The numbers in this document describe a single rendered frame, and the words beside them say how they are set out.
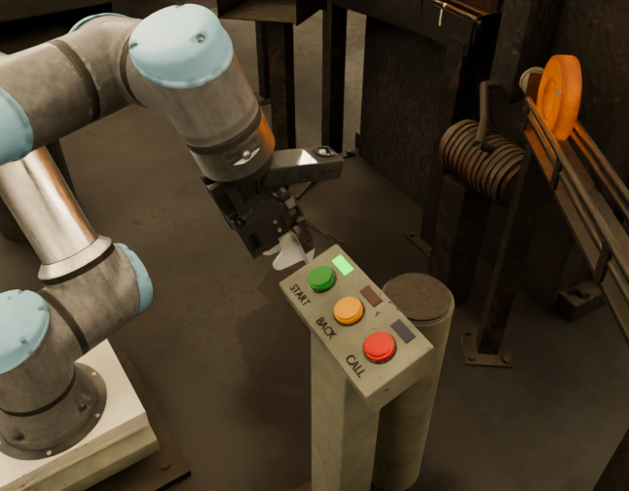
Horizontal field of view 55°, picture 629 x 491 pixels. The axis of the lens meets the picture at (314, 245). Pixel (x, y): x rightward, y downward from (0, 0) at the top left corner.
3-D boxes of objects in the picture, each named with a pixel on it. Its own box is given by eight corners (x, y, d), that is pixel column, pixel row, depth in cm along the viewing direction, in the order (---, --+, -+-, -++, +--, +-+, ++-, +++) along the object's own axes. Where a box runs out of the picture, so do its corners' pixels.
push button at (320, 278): (327, 267, 90) (323, 260, 89) (341, 283, 88) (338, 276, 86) (305, 282, 90) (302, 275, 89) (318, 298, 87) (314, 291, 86)
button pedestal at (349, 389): (340, 454, 133) (351, 237, 93) (405, 550, 117) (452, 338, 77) (276, 488, 127) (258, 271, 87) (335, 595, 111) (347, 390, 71)
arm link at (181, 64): (166, -8, 61) (234, -1, 55) (218, 92, 70) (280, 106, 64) (101, 48, 57) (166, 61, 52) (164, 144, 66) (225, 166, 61)
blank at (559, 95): (549, 146, 118) (533, 146, 119) (556, 66, 117) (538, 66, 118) (578, 136, 103) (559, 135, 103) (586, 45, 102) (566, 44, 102)
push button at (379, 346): (384, 331, 80) (381, 324, 79) (402, 352, 78) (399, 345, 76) (360, 349, 80) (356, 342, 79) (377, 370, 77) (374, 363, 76)
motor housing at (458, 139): (448, 275, 178) (480, 109, 144) (500, 322, 163) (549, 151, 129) (413, 289, 173) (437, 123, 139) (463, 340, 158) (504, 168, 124)
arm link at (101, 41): (28, 31, 64) (92, 45, 57) (118, 0, 70) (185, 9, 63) (61, 113, 69) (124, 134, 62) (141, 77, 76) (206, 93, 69)
